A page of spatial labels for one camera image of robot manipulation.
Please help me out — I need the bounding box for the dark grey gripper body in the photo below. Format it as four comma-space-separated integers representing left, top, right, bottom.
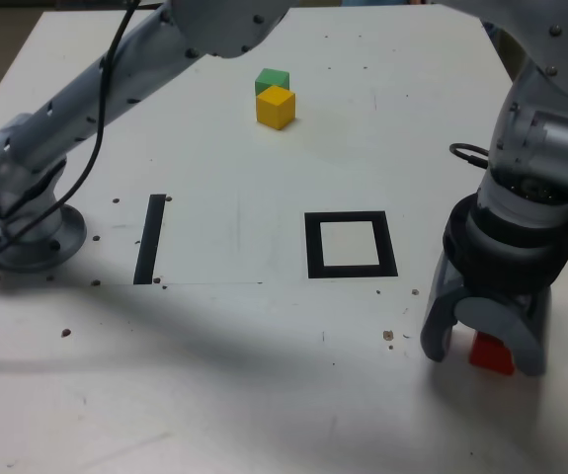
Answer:
464, 284, 552, 311

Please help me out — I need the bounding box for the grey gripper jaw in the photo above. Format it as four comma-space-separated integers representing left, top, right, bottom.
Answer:
453, 294, 551, 377

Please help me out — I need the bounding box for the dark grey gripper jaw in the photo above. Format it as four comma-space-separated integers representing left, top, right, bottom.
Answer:
420, 246, 470, 363

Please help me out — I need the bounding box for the red cube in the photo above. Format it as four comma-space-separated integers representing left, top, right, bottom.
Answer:
468, 331, 516, 376

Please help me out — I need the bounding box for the yellow cube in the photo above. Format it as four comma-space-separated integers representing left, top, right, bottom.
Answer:
255, 84, 297, 131

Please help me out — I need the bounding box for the green cube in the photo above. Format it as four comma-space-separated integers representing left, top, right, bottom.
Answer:
254, 67, 290, 98

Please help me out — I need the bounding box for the black tape square outline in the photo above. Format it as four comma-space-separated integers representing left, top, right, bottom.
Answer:
303, 210, 399, 279

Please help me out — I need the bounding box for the black tape strip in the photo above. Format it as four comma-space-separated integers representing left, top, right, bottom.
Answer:
132, 194, 167, 286

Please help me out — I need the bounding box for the black camera cable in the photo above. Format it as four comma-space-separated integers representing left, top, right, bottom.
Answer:
0, 0, 490, 271

